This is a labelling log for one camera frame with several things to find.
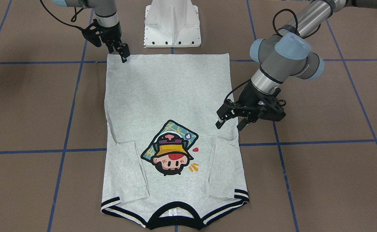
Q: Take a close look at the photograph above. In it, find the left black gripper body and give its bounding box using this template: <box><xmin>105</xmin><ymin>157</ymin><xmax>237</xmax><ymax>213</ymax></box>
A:
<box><xmin>231</xmin><ymin>82</ymin><xmax>280</xmax><ymax>120</ymax></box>

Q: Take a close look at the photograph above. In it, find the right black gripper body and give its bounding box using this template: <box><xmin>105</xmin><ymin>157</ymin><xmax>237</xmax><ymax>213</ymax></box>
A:
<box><xmin>100</xmin><ymin>25</ymin><xmax>122</xmax><ymax>52</ymax></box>

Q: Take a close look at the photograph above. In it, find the grey cartoon print t-shirt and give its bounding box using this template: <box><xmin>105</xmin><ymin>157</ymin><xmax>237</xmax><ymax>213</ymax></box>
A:
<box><xmin>100</xmin><ymin>53</ymin><xmax>249</xmax><ymax>230</ymax></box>

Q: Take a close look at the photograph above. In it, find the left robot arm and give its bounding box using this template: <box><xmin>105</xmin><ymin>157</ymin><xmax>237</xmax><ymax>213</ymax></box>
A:
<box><xmin>215</xmin><ymin>0</ymin><xmax>377</xmax><ymax>131</ymax></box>

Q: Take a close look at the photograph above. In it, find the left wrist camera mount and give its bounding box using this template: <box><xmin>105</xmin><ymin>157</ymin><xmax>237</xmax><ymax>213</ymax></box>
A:
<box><xmin>258</xmin><ymin>94</ymin><xmax>287</xmax><ymax>122</ymax></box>

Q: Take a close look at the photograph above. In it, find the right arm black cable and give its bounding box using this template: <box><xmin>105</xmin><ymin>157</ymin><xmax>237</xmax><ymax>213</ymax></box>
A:
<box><xmin>39</xmin><ymin>0</ymin><xmax>94</xmax><ymax>31</ymax></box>

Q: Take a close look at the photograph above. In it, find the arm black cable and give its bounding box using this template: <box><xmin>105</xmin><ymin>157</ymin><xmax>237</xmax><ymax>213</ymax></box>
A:
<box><xmin>225</xmin><ymin>8</ymin><xmax>321</xmax><ymax>103</ymax></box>
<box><xmin>39</xmin><ymin>0</ymin><xmax>94</xmax><ymax>31</ymax></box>

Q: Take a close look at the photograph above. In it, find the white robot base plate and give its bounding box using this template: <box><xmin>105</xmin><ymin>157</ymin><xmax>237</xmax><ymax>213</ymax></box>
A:
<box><xmin>143</xmin><ymin>0</ymin><xmax>202</xmax><ymax>48</ymax></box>

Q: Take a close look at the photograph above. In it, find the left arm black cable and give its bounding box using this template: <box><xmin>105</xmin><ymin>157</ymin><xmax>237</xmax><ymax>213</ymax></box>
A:
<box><xmin>225</xmin><ymin>8</ymin><xmax>321</xmax><ymax>103</ymax></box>

